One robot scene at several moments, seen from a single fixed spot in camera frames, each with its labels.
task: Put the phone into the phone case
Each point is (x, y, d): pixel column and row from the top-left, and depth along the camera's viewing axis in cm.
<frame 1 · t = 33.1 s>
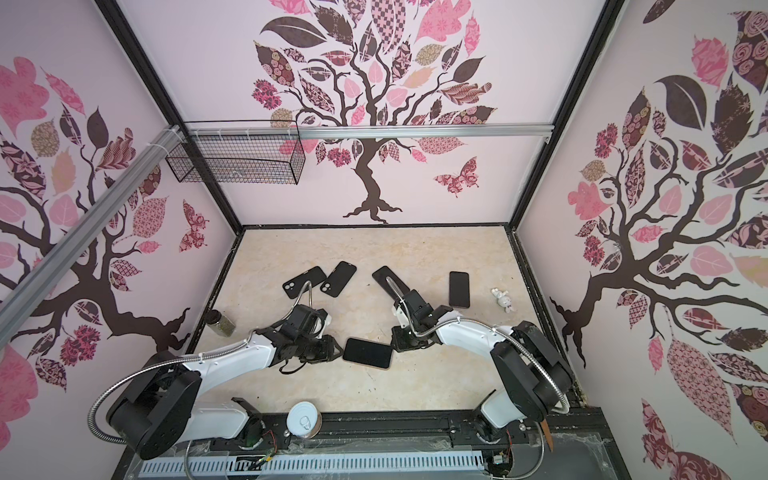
left hand: (338, 358, 85), fingers open
right hand: (392, 341, 87), fingers open
black phone case left: (294, 286, 105), on the table
black smartphone right side: (459, 289, 103), on the table
glass spice jar: (220, 323, 87), point 8 cm above the table
small white figurine: (503, 300, 98), point 3 cm above the table

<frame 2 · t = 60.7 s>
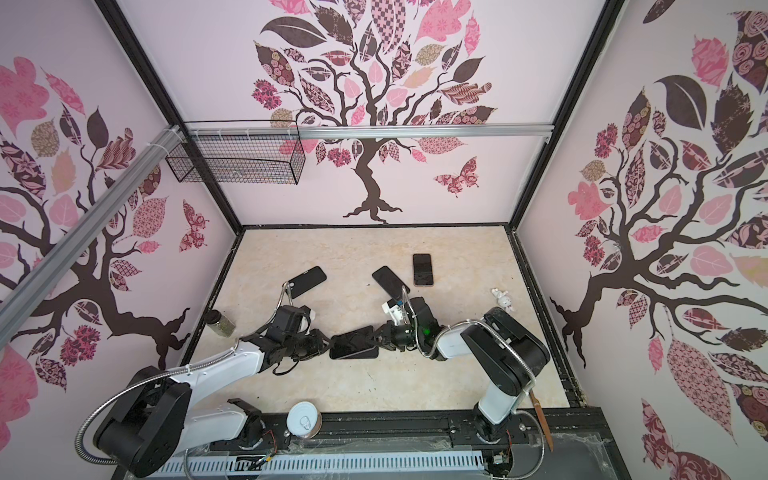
left hand: (330, 349, 87), fingers open
right hand: (366, 339, 83), fingers closed
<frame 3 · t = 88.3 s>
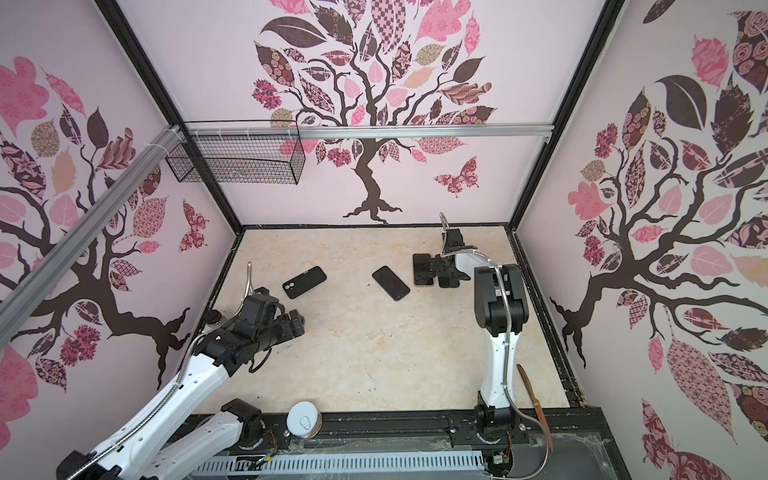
left hand: (290, 328, 80), fingers open
right hand: (448, 267, 106), fingers open
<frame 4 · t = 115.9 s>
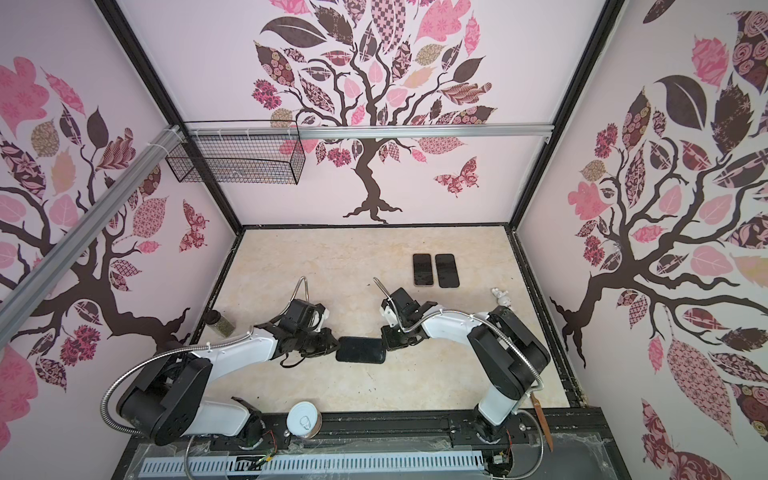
left hand: (338, 350, 87), fingers closed
right hand: (382, 342, 88), fingers closed
black phone case left: (361, 349, 87), point 3 cm above the table
